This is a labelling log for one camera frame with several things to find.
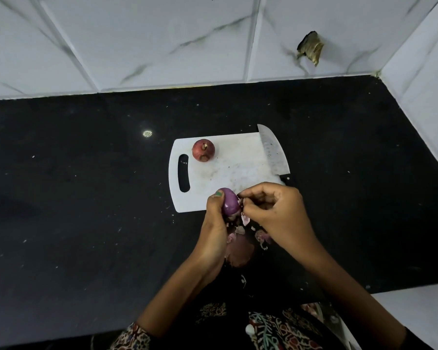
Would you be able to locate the peeled purple onion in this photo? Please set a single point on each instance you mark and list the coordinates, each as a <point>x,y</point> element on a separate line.
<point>230,202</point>

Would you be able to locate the person's right fingers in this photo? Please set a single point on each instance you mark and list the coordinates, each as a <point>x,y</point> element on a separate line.
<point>257,200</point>

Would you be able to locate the person's left forearm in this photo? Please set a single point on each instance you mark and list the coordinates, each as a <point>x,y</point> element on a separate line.
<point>177,298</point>

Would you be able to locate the person's right hand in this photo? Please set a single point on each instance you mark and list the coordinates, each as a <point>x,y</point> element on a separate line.
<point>283,215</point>

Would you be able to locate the unpeeled red onion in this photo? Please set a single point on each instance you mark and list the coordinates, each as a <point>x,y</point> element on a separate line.
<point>203,150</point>

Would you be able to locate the person's patterned dark garment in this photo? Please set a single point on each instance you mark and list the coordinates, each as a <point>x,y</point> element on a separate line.
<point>273,331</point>

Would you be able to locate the white plastic cutting board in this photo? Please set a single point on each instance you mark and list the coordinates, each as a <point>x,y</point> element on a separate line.
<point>230,167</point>

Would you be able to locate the person's left thumb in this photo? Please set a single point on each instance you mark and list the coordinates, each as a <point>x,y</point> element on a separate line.
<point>215,202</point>

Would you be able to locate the person's left hand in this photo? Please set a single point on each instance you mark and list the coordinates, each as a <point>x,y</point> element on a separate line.
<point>212,236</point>

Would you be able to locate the person's right forearm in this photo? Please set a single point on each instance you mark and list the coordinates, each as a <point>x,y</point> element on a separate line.
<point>345,291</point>

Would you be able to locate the pile of onion peels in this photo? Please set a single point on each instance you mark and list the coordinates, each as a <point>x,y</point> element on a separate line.
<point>242,247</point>

